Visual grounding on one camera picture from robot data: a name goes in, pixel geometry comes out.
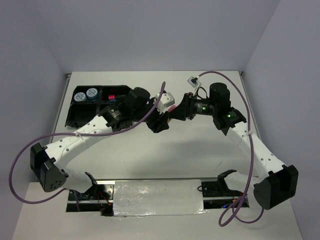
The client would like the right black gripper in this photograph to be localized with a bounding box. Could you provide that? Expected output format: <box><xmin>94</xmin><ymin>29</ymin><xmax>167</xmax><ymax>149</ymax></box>
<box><xmin>169</xmin><ymin>92</ymin><xmax>218</xmax><ymax>121</ymax></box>

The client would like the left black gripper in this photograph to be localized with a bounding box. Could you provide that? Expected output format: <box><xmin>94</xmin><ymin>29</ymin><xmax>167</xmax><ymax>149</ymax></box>
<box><xmin>131</xmin><ymin>98</ymin><xmax>170</xmax><ymax>134</ymax></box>

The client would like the pink highlighter marker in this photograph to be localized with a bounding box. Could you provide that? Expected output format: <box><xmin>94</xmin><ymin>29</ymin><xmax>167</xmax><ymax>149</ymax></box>
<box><xmin>108</xmin><ymin>95</ymin><xmax>116</xmax><ymax>101</ymax></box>

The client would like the blue patterned round tin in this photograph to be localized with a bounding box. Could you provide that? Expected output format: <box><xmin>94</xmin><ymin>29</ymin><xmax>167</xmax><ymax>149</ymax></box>
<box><xmin>73</xmin><ymin>92</ymin><xmax>87</xmax><ymax>102</ymax></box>

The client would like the pink capped small bottle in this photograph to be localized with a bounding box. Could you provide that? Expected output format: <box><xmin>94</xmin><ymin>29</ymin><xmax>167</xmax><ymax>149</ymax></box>
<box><xmin>168</xmin><ymin>105</ymin><xmax>177</xmax><ymax>112</ymax></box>

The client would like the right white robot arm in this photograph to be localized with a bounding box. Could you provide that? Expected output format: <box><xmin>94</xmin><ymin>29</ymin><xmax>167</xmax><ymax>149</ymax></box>
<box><xmin>169</xmin><ymin>82</ymin><xmax>299</xmax><ymax>210</ymax></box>

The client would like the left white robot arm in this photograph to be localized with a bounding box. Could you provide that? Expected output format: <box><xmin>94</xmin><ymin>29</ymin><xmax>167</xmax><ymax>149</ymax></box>
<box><xmin>30</xmin><ymin>87</ymin><xmax>175</xmax><ymax>200</ymax></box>

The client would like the black compartment organizer tray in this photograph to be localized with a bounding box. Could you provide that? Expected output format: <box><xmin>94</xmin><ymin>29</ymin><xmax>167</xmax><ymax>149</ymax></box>
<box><xmin>65</xmin><ymin>85</ymin><xmax>131</xmax><ymax>129</ymax></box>

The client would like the silver foil covered panel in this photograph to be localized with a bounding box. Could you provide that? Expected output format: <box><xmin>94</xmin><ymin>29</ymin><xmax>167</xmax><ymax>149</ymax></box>
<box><xmin>113</xmin><ymin>179</ymin><xmax>206</xmax><ymax>217</ymax></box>

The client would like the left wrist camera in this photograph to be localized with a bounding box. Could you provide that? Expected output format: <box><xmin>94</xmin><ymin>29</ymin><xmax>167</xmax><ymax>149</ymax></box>
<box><xmin>156</xmin><ymin>92</ymin><xmax>175</xmax><ymax>113</ymax></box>

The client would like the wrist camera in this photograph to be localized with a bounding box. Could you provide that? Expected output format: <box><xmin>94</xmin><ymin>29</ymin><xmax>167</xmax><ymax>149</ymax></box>
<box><xmin>156</xmin><ymin>92</ymin><xmax>175</xmax><ymax>113</ymax></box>
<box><xmin>187</xmin><ymin>76</ymin><xmax>202</xmax><ymax>89</ymax></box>

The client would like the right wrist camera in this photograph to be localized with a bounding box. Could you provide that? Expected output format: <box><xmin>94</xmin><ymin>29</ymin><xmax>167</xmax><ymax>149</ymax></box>
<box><xmin>187</xmin><ymin>76</ymin><xmax>202</xmax><ymax>89</ymax></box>

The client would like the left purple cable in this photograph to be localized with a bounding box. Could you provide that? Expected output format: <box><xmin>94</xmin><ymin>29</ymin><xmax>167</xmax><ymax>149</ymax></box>
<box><xmin>9</xmin><ymin>81</ymin><xmax>167</xmax><ymax>205</ymax></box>

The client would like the purple cable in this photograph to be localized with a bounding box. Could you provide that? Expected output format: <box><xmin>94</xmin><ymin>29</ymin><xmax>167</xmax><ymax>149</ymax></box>
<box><xmin>9</xmin><ymin>81</ymin><xmax>167</xmax><ymax>205</ymax></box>
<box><xmin>197</xmin><ymin>71</ymin><xmax>265</xmax><ymax>227</ymax></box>

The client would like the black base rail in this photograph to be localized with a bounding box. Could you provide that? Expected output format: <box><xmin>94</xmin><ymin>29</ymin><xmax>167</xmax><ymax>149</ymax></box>
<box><xmin>66</xmin><ymin>178</ymin><xmax>243</xmax><ymax>217</ymax></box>

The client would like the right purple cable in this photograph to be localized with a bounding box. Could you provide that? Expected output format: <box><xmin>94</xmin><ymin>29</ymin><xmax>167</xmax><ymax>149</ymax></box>
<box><xmin>197</xmin><ymin>71</ymin><xmax>265</xmax><ymax>227</ymax></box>

